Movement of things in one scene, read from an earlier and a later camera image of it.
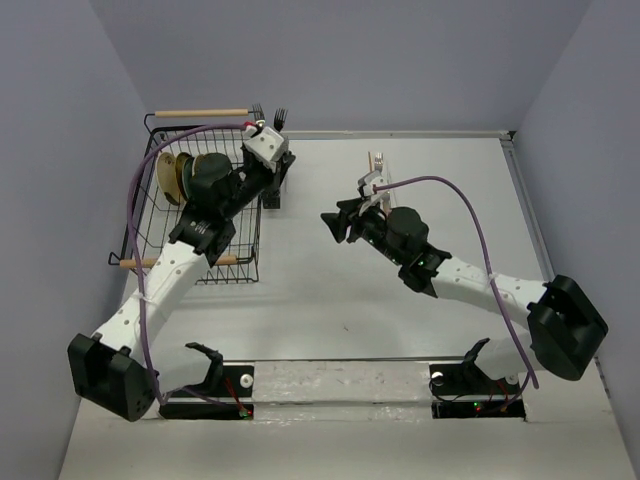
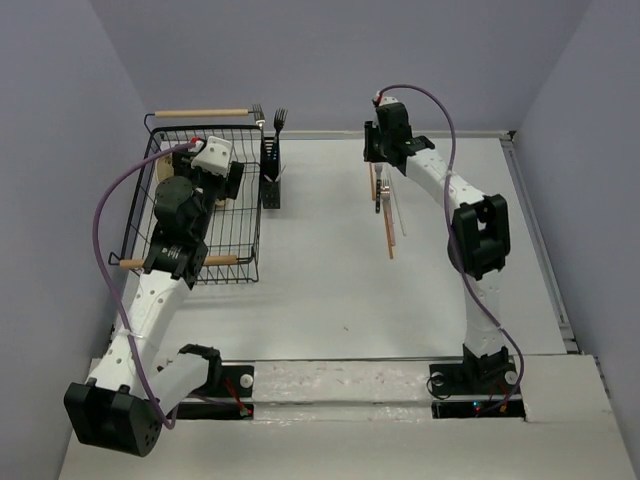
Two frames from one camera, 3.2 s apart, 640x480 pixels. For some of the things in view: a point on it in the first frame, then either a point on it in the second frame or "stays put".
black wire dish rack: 152,218 stays put
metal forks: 279,118 stays put
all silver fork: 258,112 stays put
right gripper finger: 337,223 -> 372,144
